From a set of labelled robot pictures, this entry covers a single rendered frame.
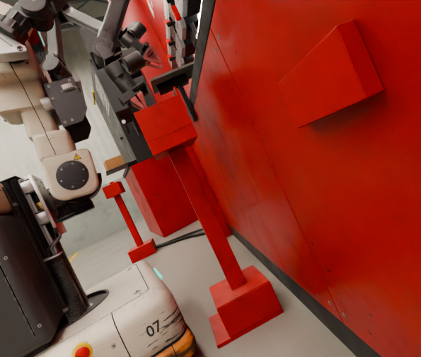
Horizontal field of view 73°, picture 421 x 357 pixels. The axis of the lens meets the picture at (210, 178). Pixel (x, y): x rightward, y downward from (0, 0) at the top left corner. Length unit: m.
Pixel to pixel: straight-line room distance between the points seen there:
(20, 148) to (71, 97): 7.59
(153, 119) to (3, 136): 8.02
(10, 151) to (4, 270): 7.85
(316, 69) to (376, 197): 0.17
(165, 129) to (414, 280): 0.76
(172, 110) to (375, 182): 0.72
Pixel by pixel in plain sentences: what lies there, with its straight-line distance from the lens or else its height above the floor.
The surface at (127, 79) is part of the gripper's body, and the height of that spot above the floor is 0.92.
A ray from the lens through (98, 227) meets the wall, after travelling 8.31.
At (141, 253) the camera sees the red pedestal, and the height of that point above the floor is 0.06.
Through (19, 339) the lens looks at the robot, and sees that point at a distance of 1.01.
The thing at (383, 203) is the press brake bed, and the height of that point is 0.43.
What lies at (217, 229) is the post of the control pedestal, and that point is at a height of 0.34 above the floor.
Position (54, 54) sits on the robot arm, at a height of 1.30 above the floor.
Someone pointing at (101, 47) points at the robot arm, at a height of 1.04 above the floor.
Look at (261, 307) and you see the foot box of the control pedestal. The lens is 1.07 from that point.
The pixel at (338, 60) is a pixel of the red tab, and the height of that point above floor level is 0.59.
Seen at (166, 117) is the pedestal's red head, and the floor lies 0.76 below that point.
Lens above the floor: 0.55
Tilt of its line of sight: 2 degrees down
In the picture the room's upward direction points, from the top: 25 degrees counter-clockwise
